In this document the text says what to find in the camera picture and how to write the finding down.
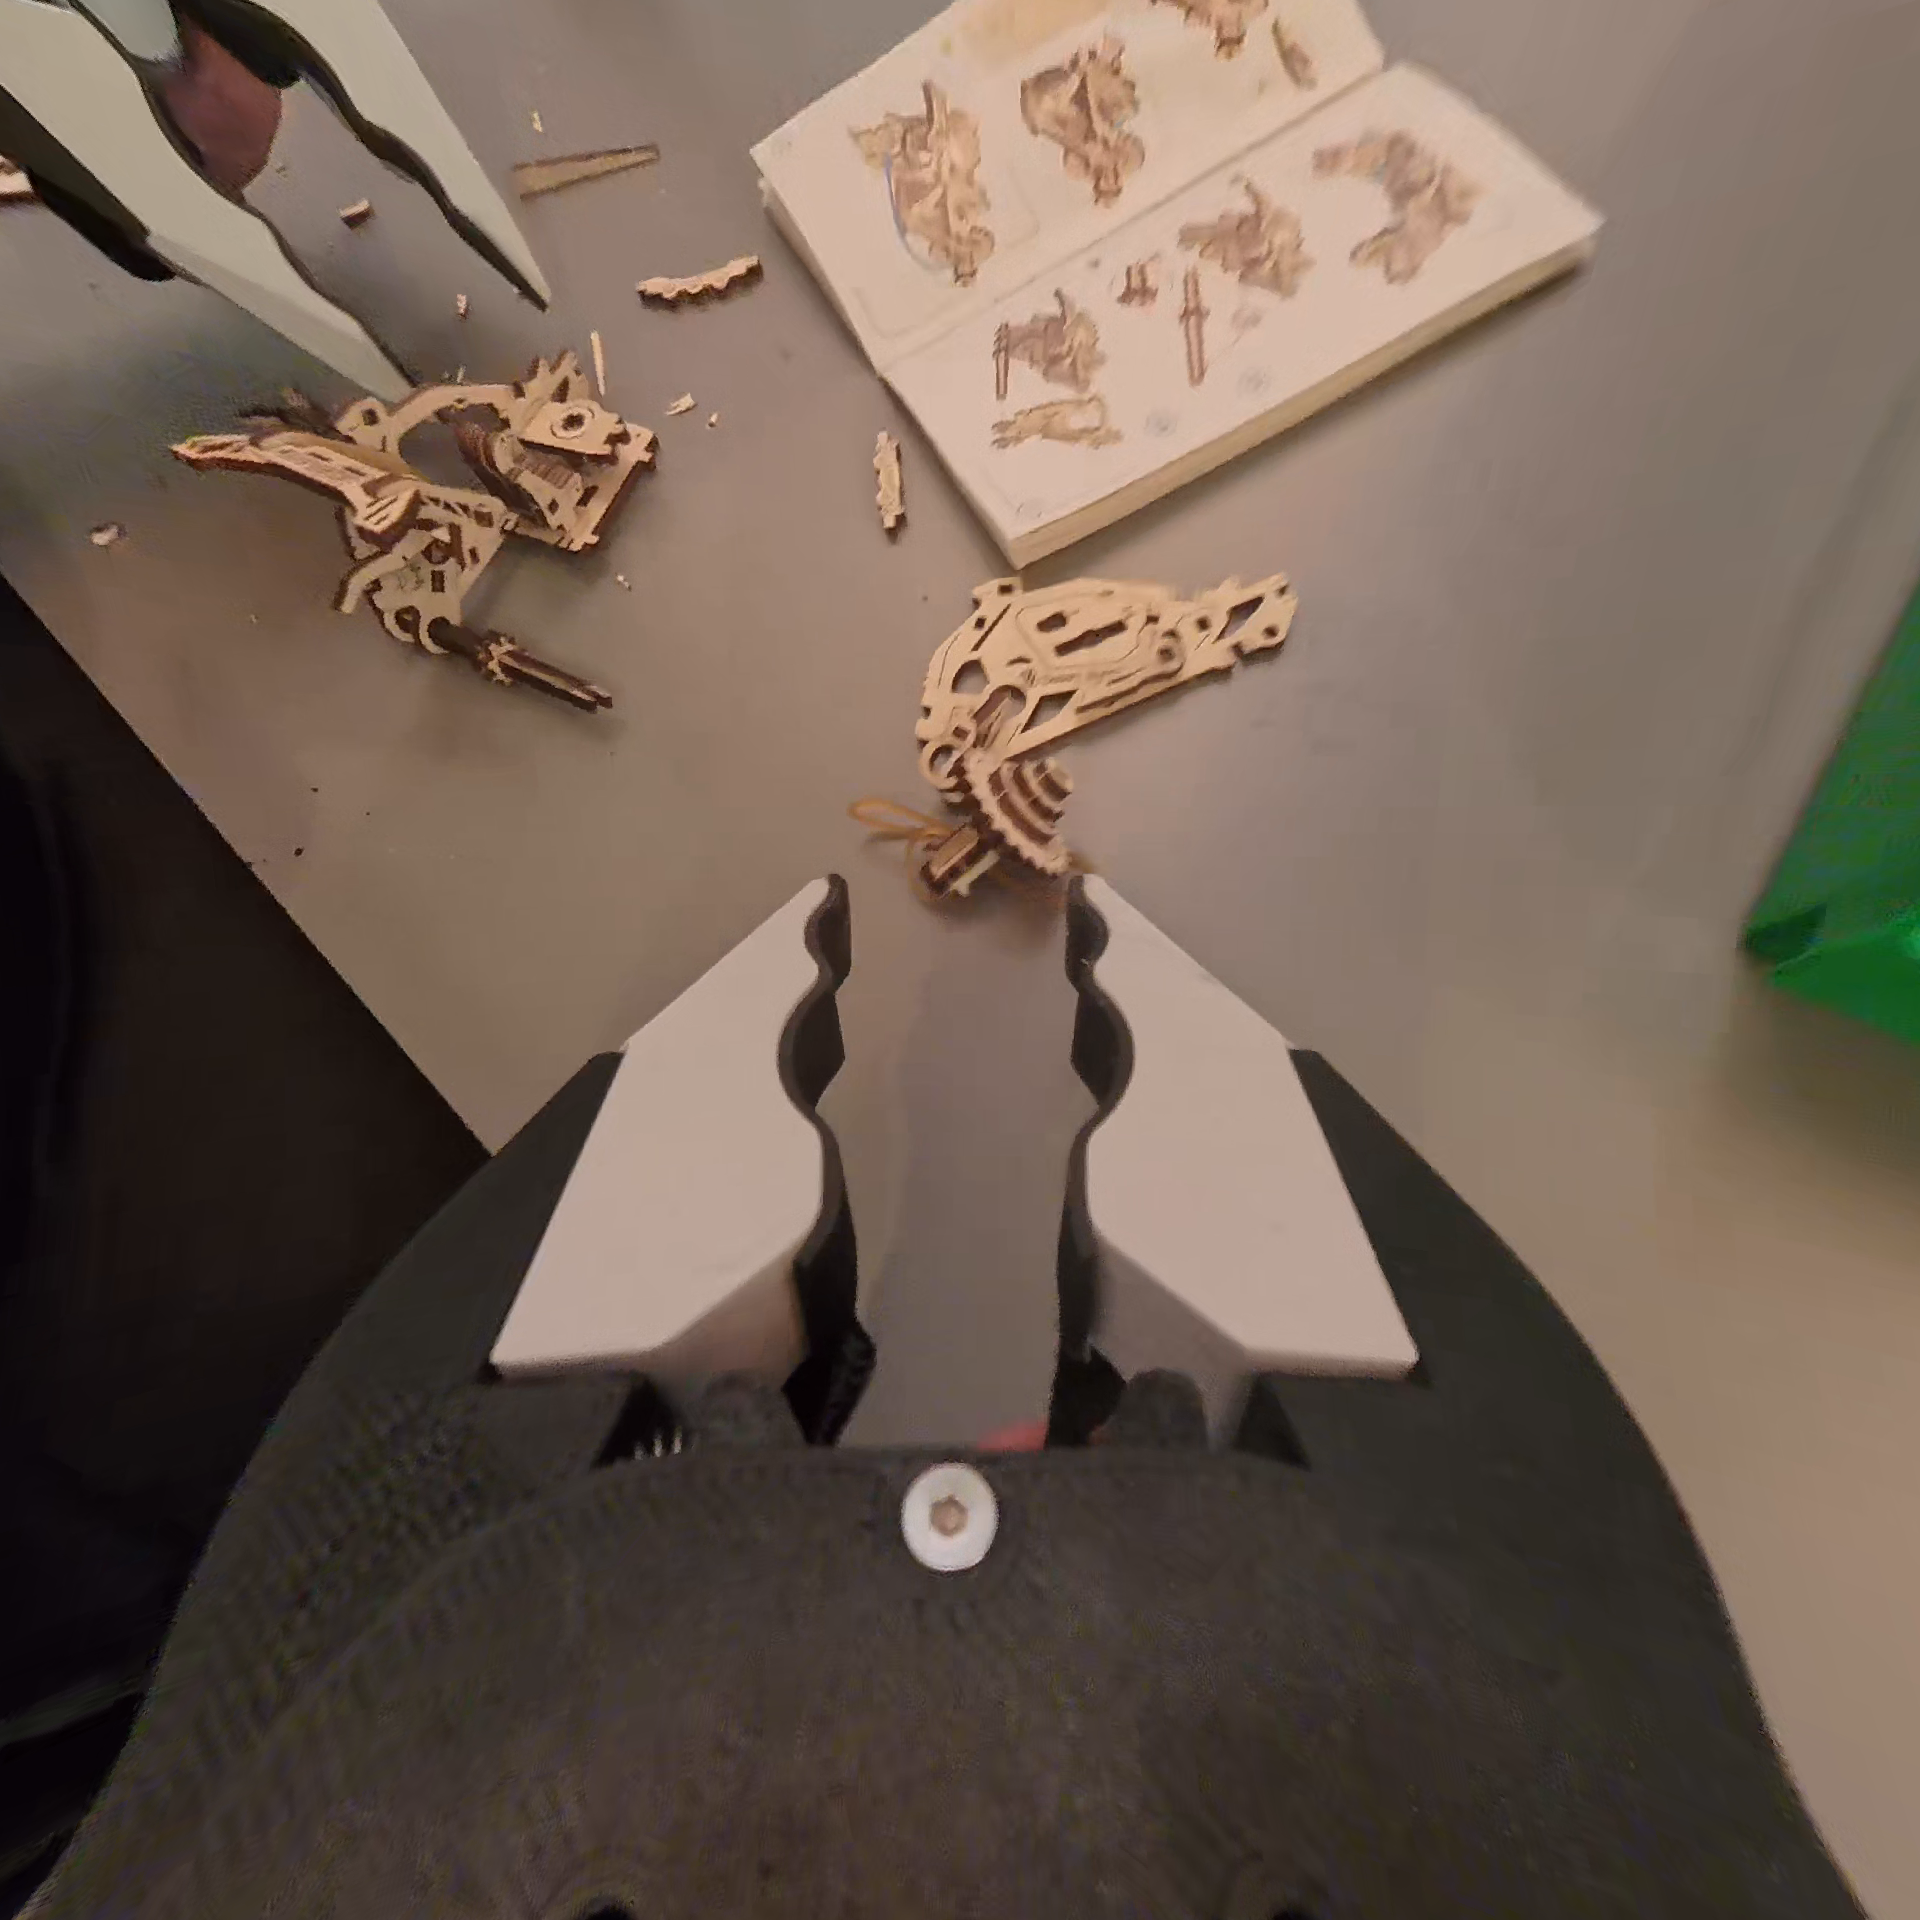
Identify dark wooden axle rod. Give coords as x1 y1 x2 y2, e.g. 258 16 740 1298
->
441 622 616 713

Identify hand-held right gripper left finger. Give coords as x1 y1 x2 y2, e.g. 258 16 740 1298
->
486 874 880 1449

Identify wooden model frame assembly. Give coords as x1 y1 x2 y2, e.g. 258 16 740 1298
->
169 352 662 713

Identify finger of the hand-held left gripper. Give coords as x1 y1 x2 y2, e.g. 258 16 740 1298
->
0 0 416 395
176 0 557 314

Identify small wooden gear assembly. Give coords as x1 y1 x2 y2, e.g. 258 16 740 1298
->
856 751 1089 911

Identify green plastic bin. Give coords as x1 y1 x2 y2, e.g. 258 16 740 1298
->
1739 592 1920 1051

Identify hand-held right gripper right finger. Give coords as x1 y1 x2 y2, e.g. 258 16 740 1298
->
1053 874 1421 1449

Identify wooden side panel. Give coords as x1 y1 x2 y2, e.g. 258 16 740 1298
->
915 570 1296 799

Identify scattered wood chips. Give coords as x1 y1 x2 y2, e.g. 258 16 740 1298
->
0 113 701 549

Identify open instruction booklet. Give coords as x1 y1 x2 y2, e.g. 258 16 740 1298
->
750 0 1605 571

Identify thin wooden wedge strip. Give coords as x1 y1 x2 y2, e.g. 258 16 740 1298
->
514 144 662 202

